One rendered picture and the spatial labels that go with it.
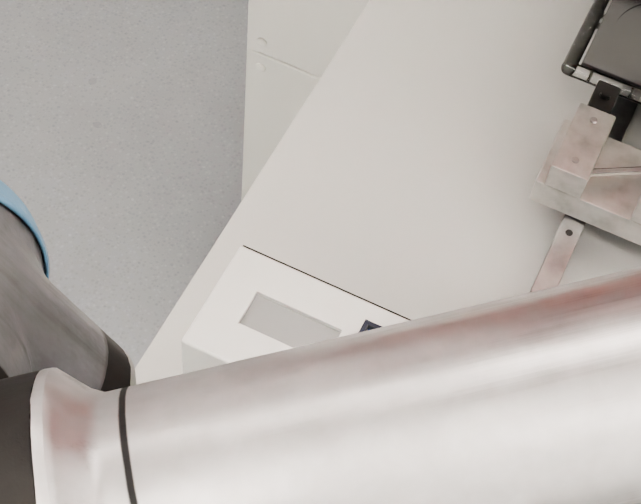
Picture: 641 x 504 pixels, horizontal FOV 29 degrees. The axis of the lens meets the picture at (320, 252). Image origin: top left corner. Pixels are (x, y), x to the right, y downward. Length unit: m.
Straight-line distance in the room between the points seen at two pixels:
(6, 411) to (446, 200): 0.86
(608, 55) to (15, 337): 0.85
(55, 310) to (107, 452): 0.15
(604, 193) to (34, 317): 0.75
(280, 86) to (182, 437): 1.37
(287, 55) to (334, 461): 1.33
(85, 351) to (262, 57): 1.21
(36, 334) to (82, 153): 1.76
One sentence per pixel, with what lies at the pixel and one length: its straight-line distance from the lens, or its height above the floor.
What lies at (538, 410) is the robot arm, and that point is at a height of 1.47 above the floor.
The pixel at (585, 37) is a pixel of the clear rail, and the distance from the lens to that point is 1.21.
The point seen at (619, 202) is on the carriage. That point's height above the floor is 0.88.
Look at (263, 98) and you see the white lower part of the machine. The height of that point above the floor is 0.43.
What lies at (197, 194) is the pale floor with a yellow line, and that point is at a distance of 2.15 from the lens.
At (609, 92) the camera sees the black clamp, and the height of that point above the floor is 0.91.
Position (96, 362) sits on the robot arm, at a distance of 0.48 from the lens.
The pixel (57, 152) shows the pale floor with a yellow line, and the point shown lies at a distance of 2.22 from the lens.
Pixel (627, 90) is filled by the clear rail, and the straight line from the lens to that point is 1.18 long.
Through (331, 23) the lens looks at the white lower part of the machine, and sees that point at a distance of 1.55.
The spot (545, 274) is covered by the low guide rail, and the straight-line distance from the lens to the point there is 1.10.
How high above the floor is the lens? 1.76
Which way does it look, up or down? 57 degrees down
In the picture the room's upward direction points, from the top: 8 degrees clockwise
